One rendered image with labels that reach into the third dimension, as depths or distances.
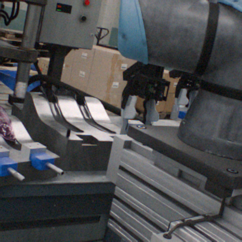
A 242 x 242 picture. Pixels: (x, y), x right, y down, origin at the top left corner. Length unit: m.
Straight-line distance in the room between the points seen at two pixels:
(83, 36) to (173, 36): 1.41
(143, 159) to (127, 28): 0.24
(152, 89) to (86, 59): 4.38
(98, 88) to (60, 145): 4.08
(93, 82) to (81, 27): 3.30
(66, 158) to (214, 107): 0.55
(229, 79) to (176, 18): 0.12
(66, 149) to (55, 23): 0.96
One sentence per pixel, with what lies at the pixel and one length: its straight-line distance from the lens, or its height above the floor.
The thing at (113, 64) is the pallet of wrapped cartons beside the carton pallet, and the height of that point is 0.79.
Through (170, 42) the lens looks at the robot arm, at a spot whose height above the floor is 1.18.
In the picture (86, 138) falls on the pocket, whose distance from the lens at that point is 1.10.
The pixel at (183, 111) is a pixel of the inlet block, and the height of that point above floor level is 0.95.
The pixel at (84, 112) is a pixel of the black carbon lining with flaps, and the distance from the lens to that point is 1.32.
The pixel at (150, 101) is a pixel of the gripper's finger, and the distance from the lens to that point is 1.04.
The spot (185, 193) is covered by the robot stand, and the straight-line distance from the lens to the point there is 0.62.
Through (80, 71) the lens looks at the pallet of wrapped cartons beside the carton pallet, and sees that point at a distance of 5.43.
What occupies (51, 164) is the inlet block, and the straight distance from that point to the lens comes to 0.91.
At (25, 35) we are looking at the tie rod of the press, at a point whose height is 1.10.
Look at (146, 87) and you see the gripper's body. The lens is 0.98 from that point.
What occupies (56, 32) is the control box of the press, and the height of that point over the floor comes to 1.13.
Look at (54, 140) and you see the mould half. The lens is 1.10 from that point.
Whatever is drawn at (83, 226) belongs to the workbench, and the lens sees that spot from 1.16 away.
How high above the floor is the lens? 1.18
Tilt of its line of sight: 12 degrees down
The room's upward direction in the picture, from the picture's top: 12 degrees clockwise
